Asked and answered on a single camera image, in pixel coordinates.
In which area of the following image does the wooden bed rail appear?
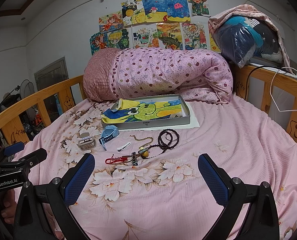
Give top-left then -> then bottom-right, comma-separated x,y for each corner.
0,75 -> 86,145
231,64 -> 297,143

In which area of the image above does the person's left hand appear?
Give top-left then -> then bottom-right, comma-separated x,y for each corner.
0,189 -> 17,225

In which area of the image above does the black cable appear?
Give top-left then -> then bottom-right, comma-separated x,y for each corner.
243,65 -> 282,100

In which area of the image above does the red checkered pillow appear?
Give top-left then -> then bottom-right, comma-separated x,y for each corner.
83,48 -> 121,102

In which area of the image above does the large sea painting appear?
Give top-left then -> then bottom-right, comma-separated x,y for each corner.
142,0 -> 190,23

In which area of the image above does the pink dotted rolled quilt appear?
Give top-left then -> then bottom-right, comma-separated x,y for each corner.
109,48 -> 233,104

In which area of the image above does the yellow character drawing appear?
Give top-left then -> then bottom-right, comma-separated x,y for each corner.
121,0 -> 146,26

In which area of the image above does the crocodile landscape drawing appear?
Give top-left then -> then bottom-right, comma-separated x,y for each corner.
157,23 -> 183,50

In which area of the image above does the popcorn doodle drawing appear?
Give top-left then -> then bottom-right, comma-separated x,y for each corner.
133,24 -> 159,48

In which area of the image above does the pink floral bed sheet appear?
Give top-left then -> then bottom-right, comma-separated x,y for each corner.
12,93 -> 297,240

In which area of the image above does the blond boy drawing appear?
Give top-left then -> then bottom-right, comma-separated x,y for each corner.
108,29 -> 129,49

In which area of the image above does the gold chain bracelet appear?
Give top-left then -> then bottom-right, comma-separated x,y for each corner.
130,134 -> 154,149

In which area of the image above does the plastic bag of clothes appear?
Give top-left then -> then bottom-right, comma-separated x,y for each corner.
213,16 -> 284,68

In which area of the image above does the dark bead necklace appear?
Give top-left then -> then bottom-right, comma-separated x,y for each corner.
148,128 -> 181,159

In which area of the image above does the colourful crowd drawing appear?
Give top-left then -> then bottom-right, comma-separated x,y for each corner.
182,22 -> 207,50

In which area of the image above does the orange hair girl drawing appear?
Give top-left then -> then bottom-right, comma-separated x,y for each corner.
99,10 -> 123,33

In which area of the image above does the grey door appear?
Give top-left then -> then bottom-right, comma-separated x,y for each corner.
34,57 -> 69,90

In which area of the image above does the wooden bed rail right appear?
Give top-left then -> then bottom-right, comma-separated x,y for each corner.
231,64 -> 297,143

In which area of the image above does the black white patterned hair clip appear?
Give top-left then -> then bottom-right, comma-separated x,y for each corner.
131,152 -> 138,166

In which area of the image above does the white paper sheet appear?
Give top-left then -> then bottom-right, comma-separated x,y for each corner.
118,100 -> 201,132

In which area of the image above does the cartoon girl drawing left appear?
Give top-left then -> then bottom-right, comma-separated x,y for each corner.
89,33 -> 108,55

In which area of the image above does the blue smart watch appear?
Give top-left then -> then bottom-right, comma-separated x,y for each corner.
99,125 -> 119,151

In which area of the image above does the frog drawing paper liner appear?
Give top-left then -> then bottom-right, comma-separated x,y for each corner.
102,99 -> 183,124

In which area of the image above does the white cable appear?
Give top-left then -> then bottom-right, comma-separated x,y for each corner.
269,66 -> 297,113

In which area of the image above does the wooden bed rail left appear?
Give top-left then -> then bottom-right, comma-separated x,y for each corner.
0,75 -> 86,145

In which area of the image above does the pink cloth cover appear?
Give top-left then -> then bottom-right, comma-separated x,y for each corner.
208,4 -> 291,68

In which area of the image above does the red hair clip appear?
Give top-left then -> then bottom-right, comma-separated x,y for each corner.
105,155 -> 129,165

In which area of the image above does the standing electric fan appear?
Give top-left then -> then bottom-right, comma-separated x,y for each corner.
19,79 -> 38,119

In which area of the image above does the yellow drawing behind bag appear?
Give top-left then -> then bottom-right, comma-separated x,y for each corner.
209,33 -> 221,53

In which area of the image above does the red hair character drawing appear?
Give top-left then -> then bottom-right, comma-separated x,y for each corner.
188,0 -> 210,17

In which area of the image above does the grey shallow cardboard box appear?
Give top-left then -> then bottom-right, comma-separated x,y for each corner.
102,94 -> 190,129

